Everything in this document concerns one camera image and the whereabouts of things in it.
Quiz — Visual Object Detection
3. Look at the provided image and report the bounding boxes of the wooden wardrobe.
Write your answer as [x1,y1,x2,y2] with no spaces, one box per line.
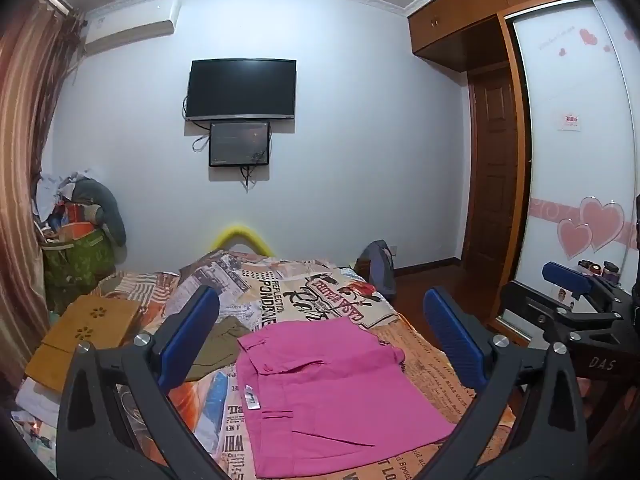
[407,0,640,347]

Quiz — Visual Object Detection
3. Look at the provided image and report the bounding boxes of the green patterned bag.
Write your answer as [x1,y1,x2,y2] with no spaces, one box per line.
[42,225,117,302]

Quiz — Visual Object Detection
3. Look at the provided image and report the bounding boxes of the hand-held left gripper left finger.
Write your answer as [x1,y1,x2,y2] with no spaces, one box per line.
[55,285,236,480]

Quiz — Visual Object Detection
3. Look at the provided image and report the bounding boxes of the black cable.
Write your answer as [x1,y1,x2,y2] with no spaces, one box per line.
[240,149,267,192]

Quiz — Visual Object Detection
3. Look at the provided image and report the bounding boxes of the yellow foam pad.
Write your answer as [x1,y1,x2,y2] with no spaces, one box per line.
[210,223,277,257]

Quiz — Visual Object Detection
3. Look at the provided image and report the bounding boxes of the black wall television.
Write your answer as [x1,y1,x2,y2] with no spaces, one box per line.
[183,59,297,122]

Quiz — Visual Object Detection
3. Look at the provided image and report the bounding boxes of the striped pink curtain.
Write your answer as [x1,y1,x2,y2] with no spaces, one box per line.
[0,0,87,386]

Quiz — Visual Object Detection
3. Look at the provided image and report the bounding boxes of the newspaper print blanket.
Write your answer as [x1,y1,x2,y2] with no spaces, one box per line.
[10,249,516,480]

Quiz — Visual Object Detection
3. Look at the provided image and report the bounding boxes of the wooden door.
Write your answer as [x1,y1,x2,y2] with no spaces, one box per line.
[461,67,522,275]

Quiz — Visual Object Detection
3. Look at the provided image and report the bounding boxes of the small black wall monitor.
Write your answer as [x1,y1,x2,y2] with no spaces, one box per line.
[208,121,271,168]

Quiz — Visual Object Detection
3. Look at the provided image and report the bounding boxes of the white air conditioner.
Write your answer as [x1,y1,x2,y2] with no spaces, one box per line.
[82,0,182,56]

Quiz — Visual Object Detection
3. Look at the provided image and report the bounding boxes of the orange box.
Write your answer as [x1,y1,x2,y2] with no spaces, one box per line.
[59,202,101,241]

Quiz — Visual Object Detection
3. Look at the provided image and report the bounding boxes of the wooden lap desk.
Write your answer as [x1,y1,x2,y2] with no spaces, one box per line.
[25,294,142,392]

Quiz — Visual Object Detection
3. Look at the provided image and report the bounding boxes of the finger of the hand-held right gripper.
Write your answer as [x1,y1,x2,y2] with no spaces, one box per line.
[542,261,640,313]
[500,280,623,348]

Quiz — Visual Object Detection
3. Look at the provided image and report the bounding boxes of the pile of pale clothes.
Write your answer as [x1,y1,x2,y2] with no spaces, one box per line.
[31,170,81,223]

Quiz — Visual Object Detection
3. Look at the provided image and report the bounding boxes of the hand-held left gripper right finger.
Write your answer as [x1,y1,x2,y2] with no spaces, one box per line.
[415,287,589,480]

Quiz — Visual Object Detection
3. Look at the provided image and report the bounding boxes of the grey blue backpack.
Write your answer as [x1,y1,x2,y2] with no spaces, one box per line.
[353,240,397,302]

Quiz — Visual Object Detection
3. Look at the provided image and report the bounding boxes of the white folded cloth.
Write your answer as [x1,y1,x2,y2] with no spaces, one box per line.
[14,375,67,433]

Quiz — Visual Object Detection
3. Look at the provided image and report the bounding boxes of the white heart print sliding door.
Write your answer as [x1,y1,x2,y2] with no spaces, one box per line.
[500,0,640,333]

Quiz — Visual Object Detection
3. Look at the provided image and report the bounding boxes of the pink pants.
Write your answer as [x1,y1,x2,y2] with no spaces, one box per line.
[235,317,458,478]

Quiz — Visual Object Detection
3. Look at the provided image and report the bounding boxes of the olive green garment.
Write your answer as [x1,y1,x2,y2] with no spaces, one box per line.
[184,315,251,382]

